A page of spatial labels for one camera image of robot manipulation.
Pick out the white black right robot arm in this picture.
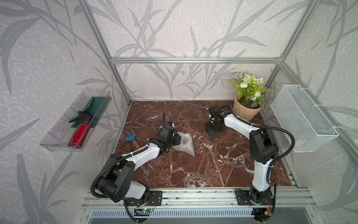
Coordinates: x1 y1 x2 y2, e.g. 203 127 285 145
205 106 296 193

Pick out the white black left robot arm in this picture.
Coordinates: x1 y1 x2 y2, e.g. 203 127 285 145
90 131 182 203

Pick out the blue hand rake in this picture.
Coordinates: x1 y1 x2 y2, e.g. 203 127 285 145
122 128 141 149

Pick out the potted plant terracotta pot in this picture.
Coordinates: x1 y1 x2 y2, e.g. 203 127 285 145
227 71 273 121

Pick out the green trowel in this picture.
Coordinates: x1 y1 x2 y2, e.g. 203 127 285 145
69 97 112 128

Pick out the red spray bottle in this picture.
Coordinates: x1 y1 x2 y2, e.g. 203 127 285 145
68 121 90 149

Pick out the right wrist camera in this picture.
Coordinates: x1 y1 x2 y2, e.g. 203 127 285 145
208 105 224 119

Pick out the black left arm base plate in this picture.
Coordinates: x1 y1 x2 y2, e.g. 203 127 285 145
124 190 163 206

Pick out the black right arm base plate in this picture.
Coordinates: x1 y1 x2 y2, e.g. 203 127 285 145
234 188 274 206

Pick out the white wire mesh basket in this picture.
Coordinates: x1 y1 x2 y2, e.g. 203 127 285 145
270 85 339 153

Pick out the clear plastic wall tray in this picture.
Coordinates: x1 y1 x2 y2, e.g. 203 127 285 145
40 87 112 152

